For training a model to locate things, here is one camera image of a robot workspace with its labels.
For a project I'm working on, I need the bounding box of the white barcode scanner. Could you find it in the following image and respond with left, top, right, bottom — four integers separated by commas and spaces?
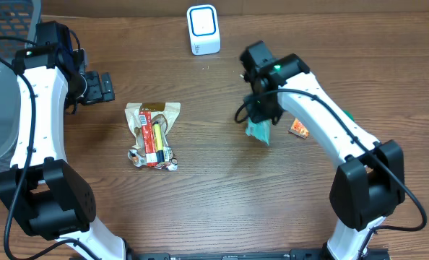
186, 4, 221, 56

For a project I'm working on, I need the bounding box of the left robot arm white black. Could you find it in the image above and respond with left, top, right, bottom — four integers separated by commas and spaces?
0, 21, 133, 259

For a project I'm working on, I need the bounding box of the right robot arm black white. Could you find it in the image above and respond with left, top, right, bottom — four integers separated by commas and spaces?
240, 41, 406, 259

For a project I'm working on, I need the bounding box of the grey plastic mesh basket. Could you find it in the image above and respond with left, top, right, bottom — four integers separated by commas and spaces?
0, 0, 41, 172

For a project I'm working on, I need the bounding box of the orange Kleenex tissue pack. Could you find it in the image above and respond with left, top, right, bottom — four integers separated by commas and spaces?
288, 118, 309, 139

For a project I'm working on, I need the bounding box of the green lid jar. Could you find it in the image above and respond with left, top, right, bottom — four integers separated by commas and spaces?
343, 110, 355, 121

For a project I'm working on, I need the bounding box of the teal tissue packet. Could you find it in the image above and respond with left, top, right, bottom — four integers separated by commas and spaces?
245, 118, 272, 146

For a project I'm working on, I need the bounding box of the beige brown snack bag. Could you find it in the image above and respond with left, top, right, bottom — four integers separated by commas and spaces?
125, 103, 181, 171

